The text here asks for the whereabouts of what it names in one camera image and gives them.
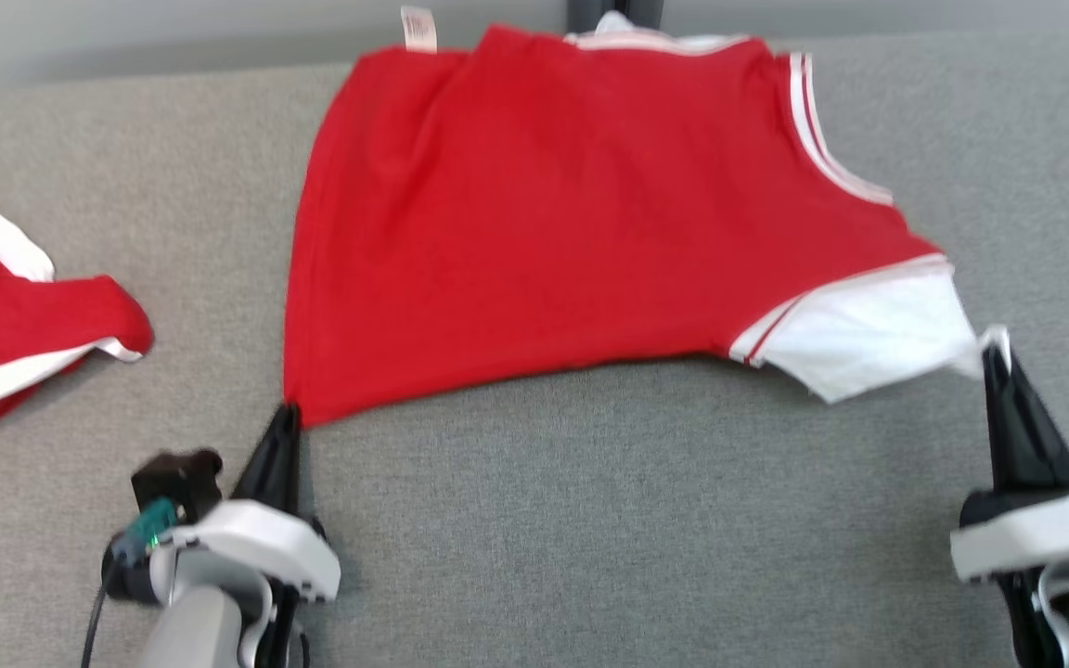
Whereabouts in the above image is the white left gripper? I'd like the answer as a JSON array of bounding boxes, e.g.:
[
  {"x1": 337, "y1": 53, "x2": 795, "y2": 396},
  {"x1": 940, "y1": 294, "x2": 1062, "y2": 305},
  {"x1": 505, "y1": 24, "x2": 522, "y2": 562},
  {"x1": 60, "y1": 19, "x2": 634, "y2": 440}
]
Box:
[{"x1": 149, "y1": 404, "x2": 342, "y2": 604}]

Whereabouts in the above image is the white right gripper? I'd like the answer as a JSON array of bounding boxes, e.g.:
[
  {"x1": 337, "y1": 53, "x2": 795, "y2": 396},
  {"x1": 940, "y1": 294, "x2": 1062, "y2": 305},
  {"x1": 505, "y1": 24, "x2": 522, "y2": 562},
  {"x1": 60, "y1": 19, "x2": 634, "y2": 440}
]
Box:
[{"x1": 950, "y1": 343, "x2": 1069, "y2": 585}]

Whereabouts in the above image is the grey fabric sofa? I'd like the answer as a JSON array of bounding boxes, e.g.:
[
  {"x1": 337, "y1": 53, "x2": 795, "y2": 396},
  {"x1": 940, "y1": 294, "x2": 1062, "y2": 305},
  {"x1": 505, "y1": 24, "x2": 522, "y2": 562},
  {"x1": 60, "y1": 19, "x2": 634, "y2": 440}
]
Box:
[{"x1": 0, "y1": 32, "x2": 1069, "y2": 668}]

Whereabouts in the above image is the left camera cable teal plug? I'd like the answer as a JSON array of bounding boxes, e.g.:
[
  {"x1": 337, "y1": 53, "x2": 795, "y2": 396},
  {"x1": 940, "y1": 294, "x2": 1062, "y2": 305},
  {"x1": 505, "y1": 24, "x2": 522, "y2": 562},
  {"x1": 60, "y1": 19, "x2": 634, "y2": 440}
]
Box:
[{"x1": 80, "y1": 498, "x2": 185, "y2": 668}]

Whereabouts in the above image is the red and white garment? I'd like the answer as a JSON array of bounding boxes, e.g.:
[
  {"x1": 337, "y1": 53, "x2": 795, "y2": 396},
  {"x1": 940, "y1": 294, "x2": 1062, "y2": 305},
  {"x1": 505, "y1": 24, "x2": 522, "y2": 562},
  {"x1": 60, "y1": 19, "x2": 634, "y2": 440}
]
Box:
[{"x1": 0, "y1": 190, "x2": 155, "y2": 439}]

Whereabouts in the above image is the red basketball jersey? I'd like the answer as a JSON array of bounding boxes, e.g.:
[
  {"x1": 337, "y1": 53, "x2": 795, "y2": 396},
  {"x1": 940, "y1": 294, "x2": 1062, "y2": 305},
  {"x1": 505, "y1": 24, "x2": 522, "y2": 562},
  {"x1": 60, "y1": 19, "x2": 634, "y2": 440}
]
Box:
[{"x1": 282, "y1": 7, "x2": 1009, "y2": 430}]

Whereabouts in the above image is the grey partition post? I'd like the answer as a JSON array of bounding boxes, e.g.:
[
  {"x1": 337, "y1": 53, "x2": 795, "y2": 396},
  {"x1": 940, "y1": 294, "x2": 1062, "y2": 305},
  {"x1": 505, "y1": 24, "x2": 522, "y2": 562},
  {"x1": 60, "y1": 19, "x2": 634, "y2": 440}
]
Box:
[{"x1": 567, "y1": 0, "x2": 665, "y2": 33}]

